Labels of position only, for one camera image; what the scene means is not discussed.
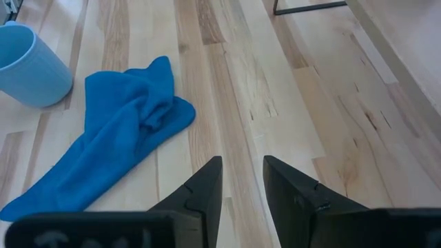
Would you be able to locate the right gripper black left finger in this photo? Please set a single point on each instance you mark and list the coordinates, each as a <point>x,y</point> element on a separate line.
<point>201,203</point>

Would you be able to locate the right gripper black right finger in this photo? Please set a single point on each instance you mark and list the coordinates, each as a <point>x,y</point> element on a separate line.
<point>289,203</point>

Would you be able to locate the blue terry cloth towel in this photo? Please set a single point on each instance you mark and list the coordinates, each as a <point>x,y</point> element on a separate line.
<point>113,131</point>

